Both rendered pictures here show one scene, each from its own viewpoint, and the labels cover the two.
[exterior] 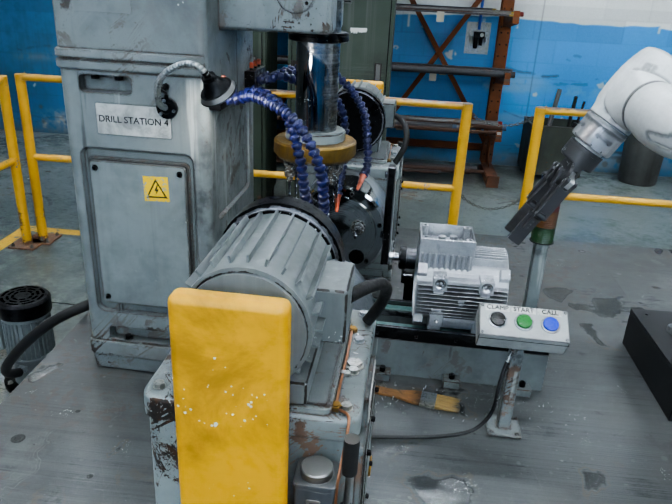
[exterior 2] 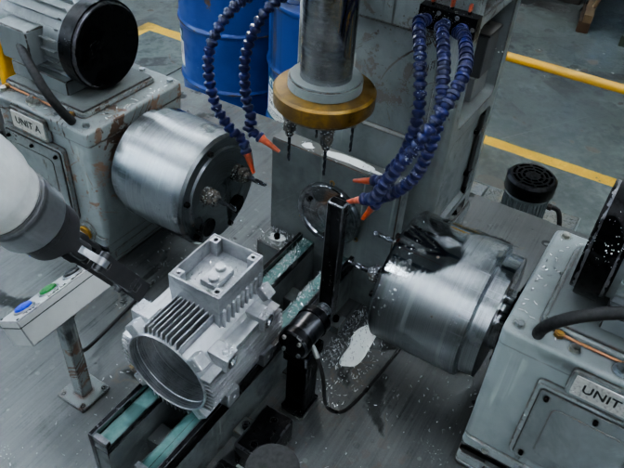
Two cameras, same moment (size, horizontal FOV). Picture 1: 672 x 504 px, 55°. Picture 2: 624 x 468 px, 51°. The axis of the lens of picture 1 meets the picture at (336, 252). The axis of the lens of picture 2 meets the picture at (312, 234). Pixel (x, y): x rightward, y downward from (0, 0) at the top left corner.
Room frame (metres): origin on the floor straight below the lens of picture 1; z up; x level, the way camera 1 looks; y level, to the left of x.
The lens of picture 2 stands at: (1.79, -0.89, 1.88)
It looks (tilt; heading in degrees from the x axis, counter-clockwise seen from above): 40 degrees down; 113
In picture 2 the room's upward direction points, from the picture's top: 4 degrees clockwise
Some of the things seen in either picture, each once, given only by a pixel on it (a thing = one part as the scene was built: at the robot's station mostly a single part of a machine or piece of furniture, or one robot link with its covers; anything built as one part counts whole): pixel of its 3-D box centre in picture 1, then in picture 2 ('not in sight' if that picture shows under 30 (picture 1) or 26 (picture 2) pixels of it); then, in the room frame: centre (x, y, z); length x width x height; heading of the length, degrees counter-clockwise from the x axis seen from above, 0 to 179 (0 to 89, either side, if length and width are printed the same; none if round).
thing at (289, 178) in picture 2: not in sight; (341, 214); (1.39, 0.17, 0.97); 0.30 x 0.11 x 0.34; 174
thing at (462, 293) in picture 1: (458, 285); (204, 333); (1.34, -0.29, 1.01); 0.20 x 0.19 x 0.19; 85
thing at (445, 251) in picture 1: (445, 246); (217, 280); (1.35, -0.25, 1.11); 0.12 x 0.11 x 0.07; 85
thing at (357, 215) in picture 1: (344, 215); (460, 299); (1.71, -0.02, 1.04); 0.41 x 0.25 x 0.25; 174
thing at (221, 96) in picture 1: (192, 92); not in sight; (1.17, 0.27, 1.46); 0.18 x 0.11 x 0.13; 84
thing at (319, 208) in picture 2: not in sight; (327, 214); (1.39, 0.11, 1.01); 0.15 x 0.02 x 0.15; 174
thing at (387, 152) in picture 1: (353, 203); (598, 387); (1.97, -0.05, 0.99); 0.35 x 0.31 x 0.37; 174
